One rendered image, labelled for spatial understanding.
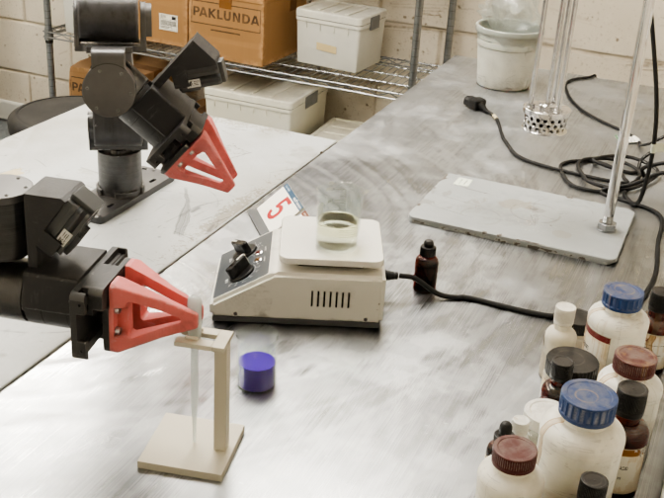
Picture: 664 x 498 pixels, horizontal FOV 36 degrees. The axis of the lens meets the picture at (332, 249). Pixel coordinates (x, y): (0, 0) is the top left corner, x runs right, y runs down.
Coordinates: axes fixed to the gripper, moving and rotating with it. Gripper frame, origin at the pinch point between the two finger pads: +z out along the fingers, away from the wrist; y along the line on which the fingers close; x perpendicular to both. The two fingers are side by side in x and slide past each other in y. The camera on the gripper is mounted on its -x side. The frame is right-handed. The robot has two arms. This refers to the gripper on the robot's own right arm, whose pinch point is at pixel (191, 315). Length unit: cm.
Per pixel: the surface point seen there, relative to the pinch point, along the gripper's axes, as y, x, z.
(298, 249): 27.6, 5.6, 4.0
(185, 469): -4.0, 13.7, 0.8
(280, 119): 249, 66, -48
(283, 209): 52, 12, -3
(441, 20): 279, 33, 1
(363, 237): 33.1, 5.5, 10.6
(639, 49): 63, -14, 41
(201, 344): -1.5, 1.9, 1.4
